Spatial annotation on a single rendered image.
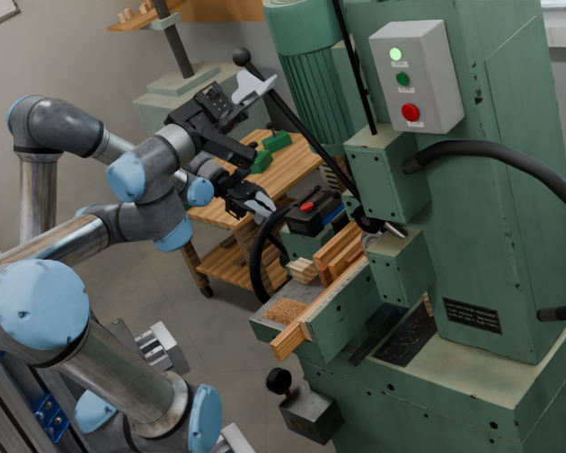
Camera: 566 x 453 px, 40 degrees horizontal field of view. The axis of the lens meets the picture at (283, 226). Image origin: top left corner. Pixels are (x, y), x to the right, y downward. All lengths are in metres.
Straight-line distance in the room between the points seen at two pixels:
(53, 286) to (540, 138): 0.82
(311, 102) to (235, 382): 1.72
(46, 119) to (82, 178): 2.84
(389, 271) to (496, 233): 0.21
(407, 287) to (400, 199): 0.20
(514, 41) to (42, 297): 0.79
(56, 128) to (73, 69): 2.77
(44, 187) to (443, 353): 0.99
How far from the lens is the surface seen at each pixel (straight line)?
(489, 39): 1.23
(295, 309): 1.64
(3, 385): 1.54
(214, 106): 1.42
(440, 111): 1.19
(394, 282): 1.43
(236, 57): 1.46
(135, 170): 1.31
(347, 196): 1.65
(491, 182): 1.29
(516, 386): 1.50
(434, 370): 1.57
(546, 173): 1.18
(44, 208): 1.94
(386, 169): 1.29
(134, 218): 1.39
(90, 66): 4.62
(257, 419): 2.83
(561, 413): 1.64
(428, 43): 1.16
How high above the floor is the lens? 1.85
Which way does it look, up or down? 29 degrees down
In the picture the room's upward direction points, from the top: 21 degrees counter-clockwise
